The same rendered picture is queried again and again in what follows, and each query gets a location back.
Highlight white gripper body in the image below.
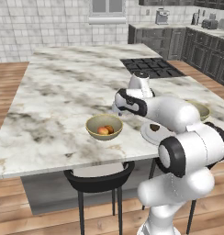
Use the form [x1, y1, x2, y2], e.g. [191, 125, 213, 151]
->
[111, 103, 128, 117]

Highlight white round plate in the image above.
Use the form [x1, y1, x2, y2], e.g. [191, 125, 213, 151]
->
[140, 121, 176, 147]

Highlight dark brown fruit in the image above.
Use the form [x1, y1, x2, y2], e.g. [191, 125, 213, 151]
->
[149, 123, 161, 133]

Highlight black hob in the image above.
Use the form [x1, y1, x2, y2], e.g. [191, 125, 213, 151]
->
[119, 57, 187, 80]

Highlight dark grey base cupboards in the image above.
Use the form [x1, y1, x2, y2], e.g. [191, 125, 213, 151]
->
[128, 24, 224, 90]

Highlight dark grey toaster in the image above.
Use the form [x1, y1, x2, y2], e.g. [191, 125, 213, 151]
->
[201, 18, 219, 30]

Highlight dark wall cupboards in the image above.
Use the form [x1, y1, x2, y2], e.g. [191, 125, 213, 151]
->
[138, 0, 224, 11]

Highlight orange peach fruit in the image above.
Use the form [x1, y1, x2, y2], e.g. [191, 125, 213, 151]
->
[96, 126, 110, 136]

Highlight dark knife block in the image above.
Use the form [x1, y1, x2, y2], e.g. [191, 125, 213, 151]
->
[190, 12, 200, 27]

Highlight window with white sill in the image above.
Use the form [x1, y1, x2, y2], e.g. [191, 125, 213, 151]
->
[87, 0, 129, 26]

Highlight brown orange fruit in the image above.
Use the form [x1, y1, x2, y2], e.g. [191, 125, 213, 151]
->
[105, 124, 116, 135]

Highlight grey island base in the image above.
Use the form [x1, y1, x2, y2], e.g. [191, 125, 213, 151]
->
[19, 158, 158, 216]

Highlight olive green bowl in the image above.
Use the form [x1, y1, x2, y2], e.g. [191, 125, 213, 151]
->
[84, 114, 124, 142]
[185, 100, 211, 122]

